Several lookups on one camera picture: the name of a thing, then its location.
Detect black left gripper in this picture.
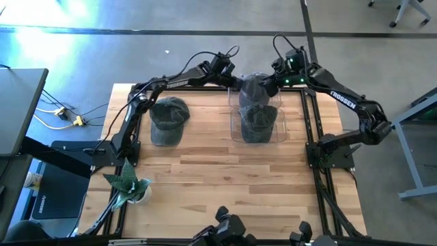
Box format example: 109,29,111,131
208,54,244,89

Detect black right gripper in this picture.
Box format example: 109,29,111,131
262,49,310,98

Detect gray baseball cap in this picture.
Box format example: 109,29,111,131
238,73,274,109

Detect clear plastic container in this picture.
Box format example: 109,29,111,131
230,108,288,144
227,79,283,111

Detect green plant in white pot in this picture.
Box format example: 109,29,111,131
102,157,154,211

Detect gray office chair base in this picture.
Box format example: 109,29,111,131
367,0,432,28

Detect black desk beam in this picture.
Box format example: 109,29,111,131
18,136,93,179

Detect black floor mat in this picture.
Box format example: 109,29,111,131
31,139,91,220

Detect gray desk top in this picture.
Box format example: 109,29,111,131
0,67,49,157

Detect white paper cup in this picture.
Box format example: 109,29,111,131
24,172,44,191

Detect dark gray desk panel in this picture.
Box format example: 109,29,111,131
0,155,33,240

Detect person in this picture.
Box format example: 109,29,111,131
2,219,52,244

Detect black aluminium table frame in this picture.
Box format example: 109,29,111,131
104,84,342,240

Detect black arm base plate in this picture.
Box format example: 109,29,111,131
305,141,356,169
91,139,141,167

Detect black power cable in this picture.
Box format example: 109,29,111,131
40,89,76,112
81,102,110,118

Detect black diagonal frame strut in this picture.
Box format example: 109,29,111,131
81,191,120,236
315,177,366,238

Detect gray metal table frame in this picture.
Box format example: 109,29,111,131
391,89,437,201

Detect white metal bracket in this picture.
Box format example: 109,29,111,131
108,238,147,246

